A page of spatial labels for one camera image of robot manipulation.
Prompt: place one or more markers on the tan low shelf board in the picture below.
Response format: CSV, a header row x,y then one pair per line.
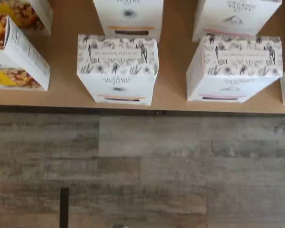
x,y
173,71

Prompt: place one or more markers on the black floor tape strip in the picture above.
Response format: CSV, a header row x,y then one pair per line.
x,y
64,209

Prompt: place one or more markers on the white pantry box yellow strip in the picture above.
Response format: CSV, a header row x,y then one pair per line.
x,y
118,64
130,14

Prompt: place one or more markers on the white pantry box pink strip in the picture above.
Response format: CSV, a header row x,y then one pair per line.
x,y
232,61
237,16

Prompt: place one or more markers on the yellow purely elizabeth granola box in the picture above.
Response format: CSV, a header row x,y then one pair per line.
x,y
33,14
21,57

